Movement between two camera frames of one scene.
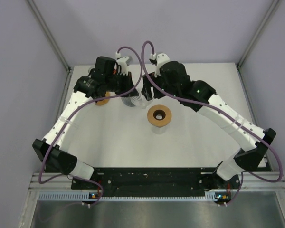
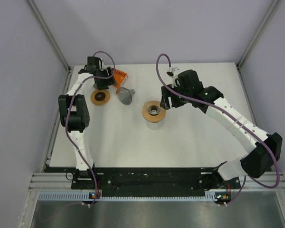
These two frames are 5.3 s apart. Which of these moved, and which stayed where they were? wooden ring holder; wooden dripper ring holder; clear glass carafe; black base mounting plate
Moved: wooden dripper ring holder; clear glass carafe
Stayed: wooden ring holder; black base mounting plate
